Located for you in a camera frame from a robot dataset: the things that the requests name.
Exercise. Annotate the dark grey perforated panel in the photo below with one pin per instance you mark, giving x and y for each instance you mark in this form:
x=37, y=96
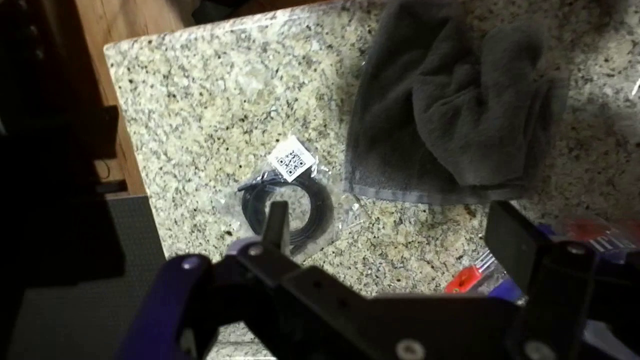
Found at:
x=136, y=266

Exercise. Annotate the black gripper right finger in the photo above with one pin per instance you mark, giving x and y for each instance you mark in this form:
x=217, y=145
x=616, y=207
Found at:
x=521, y=246

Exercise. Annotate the black furniture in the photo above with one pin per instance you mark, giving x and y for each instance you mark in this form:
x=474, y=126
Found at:
x=46, y=132

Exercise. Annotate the red blue packaged item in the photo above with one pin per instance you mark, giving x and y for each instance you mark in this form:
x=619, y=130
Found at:
x=467, y=276

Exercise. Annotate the grey terry towel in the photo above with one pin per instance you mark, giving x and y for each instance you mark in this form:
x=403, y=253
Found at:
x=467, y=120

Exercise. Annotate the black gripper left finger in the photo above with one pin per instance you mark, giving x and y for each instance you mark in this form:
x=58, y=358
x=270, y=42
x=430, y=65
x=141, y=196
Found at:
x=275, y=230

